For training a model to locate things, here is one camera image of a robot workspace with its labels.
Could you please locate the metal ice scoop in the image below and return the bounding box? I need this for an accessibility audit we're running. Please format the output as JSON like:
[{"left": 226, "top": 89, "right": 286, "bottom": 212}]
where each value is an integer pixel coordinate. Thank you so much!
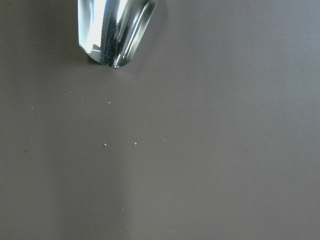
[{"left": 77, "top": 0, "right": 158, "bottom": 68}]

